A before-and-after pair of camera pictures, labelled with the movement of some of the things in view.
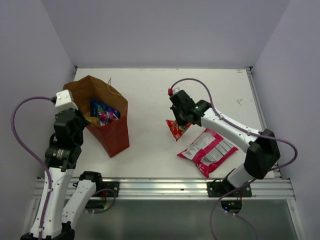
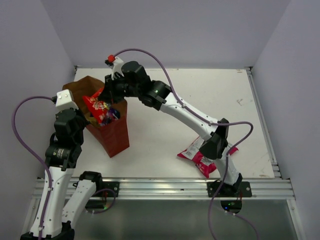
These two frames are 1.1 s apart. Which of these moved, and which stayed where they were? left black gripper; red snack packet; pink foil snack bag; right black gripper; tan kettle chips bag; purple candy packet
Moved: red snack packet; right black gripper
Stayed: tan kettle chips bag; left black gripper; pink foil snack bag; purple candy packet
